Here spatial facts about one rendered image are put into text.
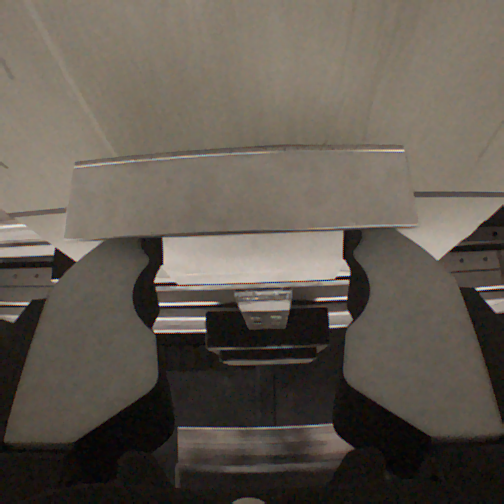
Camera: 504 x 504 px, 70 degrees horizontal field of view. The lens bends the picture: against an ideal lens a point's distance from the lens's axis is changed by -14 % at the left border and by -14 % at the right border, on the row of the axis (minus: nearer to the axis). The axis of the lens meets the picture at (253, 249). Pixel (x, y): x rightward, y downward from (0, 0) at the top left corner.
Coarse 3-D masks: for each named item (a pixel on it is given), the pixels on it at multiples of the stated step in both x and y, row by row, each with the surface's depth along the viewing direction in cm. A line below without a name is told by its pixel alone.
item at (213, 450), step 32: (192, 448) 20; (224, 448) 20; (256, 448) 20; (288, 448) 20; (320, 448) 20; (352, 448) 20; (192, 480) 19; (224, 480) 19; (256, 480) 19; (288, 480) 19; (320, 480) 19
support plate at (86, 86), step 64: (0, 0) 5; (64, 0) 5; (128, 0) 5; (192, 0) 6; (256, 0) 6; (320, 0) 6; (384, 0) 6; (448, 0) 5; (0, 64) 6; (64, 64) 7; (128, 64) 7; (192, 64) 7; (256, 64) 7; (320, 64) 7; (384, 64) 7; (448, 64) 7; (0, 128) 8; (64, 128) 9; (128, 128) 9; (192, 128) 9; (256, 128) 9; (320, 128) 9; (384, 128) 9; (448, 128) 9; (0, 192) 11; (64, 192) 12
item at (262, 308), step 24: (264, 288) 25; (288, 288) 25; (216, 312) 40; (240, 312) 40; (264, 312) 30; (288, 312) 30; (312, 312) 39; (216, 336) 39; (240, 336) 39; (264, 336) 39; (288, 336) 39; (312, 336) 39; (240, 360) 39; (264, 360) 39; (288, 360) 39
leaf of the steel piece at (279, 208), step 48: (96, 192) 10; (144, 192) 10; (192, 192) 10; (240, 192) 9; (288, 192) 9; (336, 192) 9; (384, 192) 9; (96, 240) 9; (192, 240) 16; (240, 240) 16; (288, 240) 16; (336, 240) 16
